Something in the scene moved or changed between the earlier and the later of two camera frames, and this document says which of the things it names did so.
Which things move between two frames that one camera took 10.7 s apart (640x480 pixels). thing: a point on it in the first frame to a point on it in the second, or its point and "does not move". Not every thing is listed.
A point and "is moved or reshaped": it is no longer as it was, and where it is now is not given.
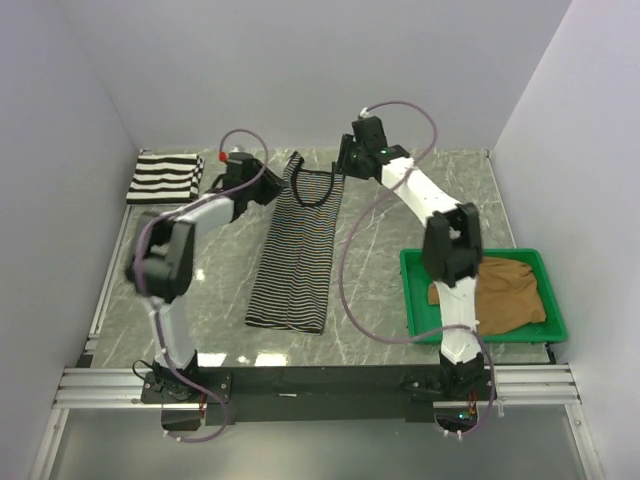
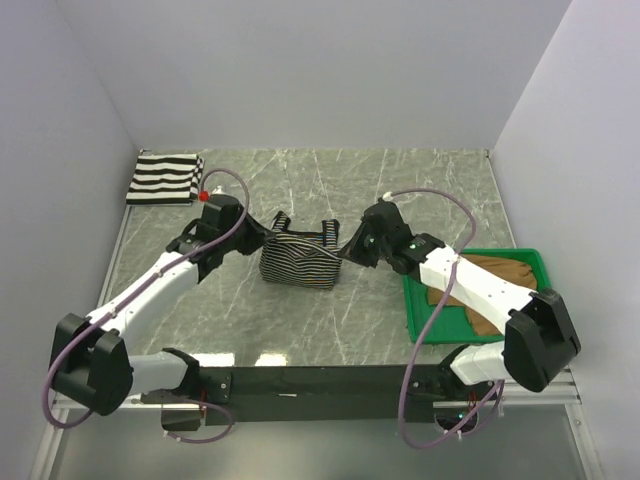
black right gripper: x=341 y=165 to x=353 y=248
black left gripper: x=273 y=184 to x=259 y=234
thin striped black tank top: x=300 y=257 is moved or reshaped
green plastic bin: x=420 y=315 does not move
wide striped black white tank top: x=166 y=178 does not move
